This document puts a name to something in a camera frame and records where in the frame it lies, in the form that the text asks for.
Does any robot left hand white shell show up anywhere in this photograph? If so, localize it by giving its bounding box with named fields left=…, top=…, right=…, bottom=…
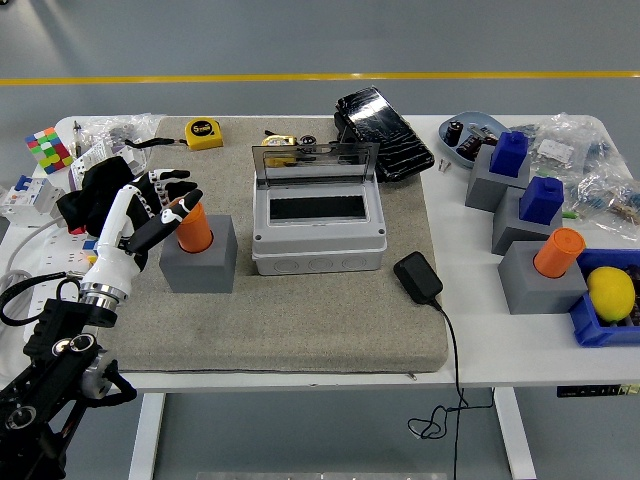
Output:
left=79, top=168, right=205, bottom=297

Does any grey electrical box with lid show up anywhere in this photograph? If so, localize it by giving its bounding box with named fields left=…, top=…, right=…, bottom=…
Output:
left=250, top=141, right=389, bottom=277

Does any black cloth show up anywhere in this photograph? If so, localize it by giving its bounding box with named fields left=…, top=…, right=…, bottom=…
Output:
left=55, top=155, right=147, bottom=237

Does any white power strip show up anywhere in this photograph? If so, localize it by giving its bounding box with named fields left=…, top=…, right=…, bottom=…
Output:
left=19, top=227, right=100, bottom=331

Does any white printed package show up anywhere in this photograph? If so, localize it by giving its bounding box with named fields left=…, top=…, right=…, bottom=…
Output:
left=67, top=138, right=149, bottom=192

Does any white circuit breaker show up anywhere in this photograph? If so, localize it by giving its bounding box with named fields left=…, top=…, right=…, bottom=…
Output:
left=0, top=174, right=67, bottom=229

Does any grey block with round hole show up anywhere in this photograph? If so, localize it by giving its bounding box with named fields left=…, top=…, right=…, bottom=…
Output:
left=158, top=214, right=238, bottom=295

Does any large colourful puzzle cube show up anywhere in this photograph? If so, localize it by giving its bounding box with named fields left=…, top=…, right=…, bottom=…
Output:
left=24, top=126, right=72, bottom=176

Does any clear bag of parts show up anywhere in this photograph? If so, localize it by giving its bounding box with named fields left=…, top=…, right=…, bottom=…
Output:
left=79, top=113, right=167, bottom=151
left=569, top=167, right=640, bottom=241
left=512, top=112, right=614, bottom=176

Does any yellow square tape measure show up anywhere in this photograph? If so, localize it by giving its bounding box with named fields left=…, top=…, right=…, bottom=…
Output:
left=124, top=117, right=225, bottom=152

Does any yellow round tape measure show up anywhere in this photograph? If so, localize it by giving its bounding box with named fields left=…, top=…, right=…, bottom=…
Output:
left=261, top=131, right=300, bottom=150

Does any white table leg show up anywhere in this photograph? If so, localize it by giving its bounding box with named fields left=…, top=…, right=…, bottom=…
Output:
left=128, top=392, right=167, bottom=480
left=494, top=388, right=538, bottom=480

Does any grey-brown mat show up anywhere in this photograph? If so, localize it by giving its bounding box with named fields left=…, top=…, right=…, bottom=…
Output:
left=99, top=115, right=450, bottom=374

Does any black plastic holder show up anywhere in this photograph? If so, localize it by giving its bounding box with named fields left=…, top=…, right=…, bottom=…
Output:
left=333, top=112, right=362, bottom=147

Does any black power adapter plug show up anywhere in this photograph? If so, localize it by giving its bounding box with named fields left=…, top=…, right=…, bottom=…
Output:
left=393, top=251, right=445, bottom=305

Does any dark brown capacitor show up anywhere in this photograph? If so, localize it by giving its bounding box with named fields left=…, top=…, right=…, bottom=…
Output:
left=455, top=133, right=484, bottom=160

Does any grey block holder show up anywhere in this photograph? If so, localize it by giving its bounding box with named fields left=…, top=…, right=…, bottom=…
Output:
left=464, top=144, right=532, bottom=211
left=497, top=240, right=590, bottom=316
left=491, top=185, right=565, bottom=256

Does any silver metal part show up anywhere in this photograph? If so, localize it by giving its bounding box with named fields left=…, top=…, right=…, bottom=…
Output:
left=468, top=124, right=496, bottom=146

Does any blue-grey oval dish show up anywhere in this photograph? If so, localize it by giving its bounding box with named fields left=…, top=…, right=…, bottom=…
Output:
left=438, top=110, right=506, bottom=170

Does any blue plastic block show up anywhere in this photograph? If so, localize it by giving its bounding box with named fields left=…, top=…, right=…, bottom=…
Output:
left=489, top=130, right=531, bottom=177
left=518, top=175, right=565, bottom=225

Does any blue plastic bin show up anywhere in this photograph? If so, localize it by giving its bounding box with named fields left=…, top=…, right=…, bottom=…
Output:
left=568, top=248, right=640, bottom=348

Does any yellow lemon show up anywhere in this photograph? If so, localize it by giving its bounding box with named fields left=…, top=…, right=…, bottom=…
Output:
left=586, top=266, right=637, bottom=324

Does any black table control panel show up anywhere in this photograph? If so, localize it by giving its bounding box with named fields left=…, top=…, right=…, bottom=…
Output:
left=557, top=383, right=640, bottom=399

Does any grey power cable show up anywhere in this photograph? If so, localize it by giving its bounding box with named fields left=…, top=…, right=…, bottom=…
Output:
left=0, top=217, right=66, bottom=321

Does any black adapter cord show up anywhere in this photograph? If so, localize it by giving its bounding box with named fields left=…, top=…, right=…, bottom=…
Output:
left=407, top=297, right=496, bottom=480

